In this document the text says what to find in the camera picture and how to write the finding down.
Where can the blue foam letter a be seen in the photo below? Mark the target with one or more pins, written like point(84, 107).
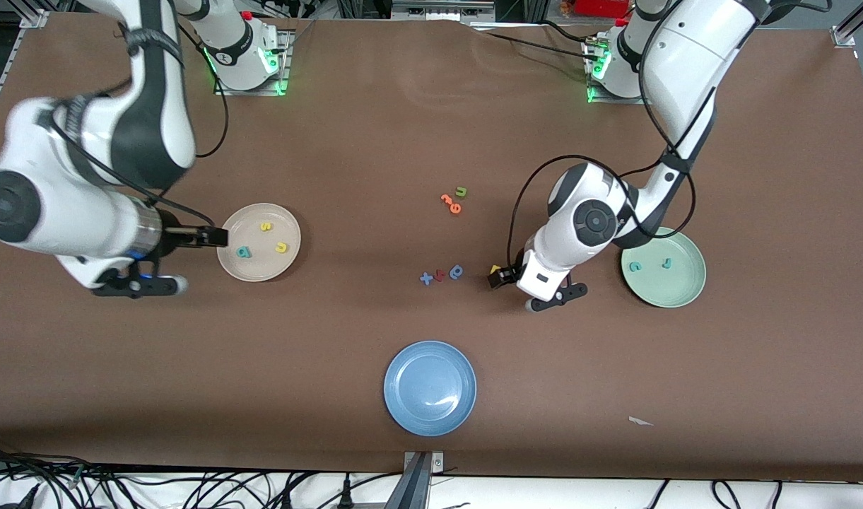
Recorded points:
point(456, 272)

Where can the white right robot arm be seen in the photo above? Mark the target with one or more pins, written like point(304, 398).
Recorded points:
point(49, 212)

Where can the aluminium corner profile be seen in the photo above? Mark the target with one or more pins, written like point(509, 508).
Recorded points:
point(852, 25)
point(34, 15)

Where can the metal table edge bracket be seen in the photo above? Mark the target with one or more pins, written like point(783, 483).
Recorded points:
point(415, 481)

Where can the brown table cover sheet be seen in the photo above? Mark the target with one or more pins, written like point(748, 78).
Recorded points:
point(374, 127)

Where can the grey power strip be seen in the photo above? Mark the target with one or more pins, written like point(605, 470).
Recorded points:
point(442, 8)

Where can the green plate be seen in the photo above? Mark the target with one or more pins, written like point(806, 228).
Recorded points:
point(675, 286)

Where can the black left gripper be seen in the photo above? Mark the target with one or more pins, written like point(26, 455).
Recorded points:
point(509, 276)

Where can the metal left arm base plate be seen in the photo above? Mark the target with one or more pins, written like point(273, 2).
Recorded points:
point(594, 95)

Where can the blue plate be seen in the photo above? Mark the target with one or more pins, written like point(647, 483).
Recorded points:
point(430, 388)

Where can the white paper scrap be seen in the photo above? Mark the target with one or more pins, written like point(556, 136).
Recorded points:
point(640, 421)

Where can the beige brown plate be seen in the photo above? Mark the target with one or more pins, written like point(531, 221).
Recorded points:
point(261, 268)

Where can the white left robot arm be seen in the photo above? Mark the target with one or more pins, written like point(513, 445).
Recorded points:
point(693, 63)

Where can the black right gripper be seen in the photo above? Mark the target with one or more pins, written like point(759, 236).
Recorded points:
point(174, 237)

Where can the red box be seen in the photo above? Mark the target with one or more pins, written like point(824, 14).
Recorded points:
point(601, 7)

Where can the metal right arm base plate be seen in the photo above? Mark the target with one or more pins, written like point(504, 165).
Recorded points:
point(283, 71)

